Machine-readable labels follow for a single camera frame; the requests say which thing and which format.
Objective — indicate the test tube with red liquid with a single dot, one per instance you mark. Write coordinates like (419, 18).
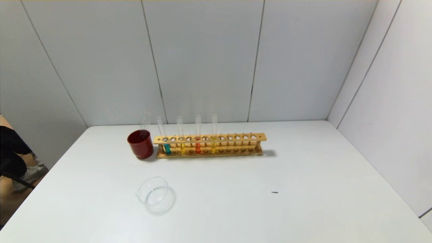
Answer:
(197, 147)

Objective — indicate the grey sneaker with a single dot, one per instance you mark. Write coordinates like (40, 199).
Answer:
(32, 175)

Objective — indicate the test tube with blue liquid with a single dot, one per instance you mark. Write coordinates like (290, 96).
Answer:
(167, 149)

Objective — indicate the test tube with yellow liquid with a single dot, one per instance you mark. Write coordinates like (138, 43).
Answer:
(182, 149)
(213, 147)

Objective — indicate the clear glass beaker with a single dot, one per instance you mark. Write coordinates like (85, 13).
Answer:
(155, 198)

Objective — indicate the red cup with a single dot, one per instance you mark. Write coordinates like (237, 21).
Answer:
(141, 150)

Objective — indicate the person in black clothing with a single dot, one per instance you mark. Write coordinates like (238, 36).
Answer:
(11, 148)

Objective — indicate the empty glass test tube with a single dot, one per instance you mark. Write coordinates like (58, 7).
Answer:
(145, 123)

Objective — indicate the wooden test tube rack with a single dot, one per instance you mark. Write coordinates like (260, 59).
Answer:
(263, 137)

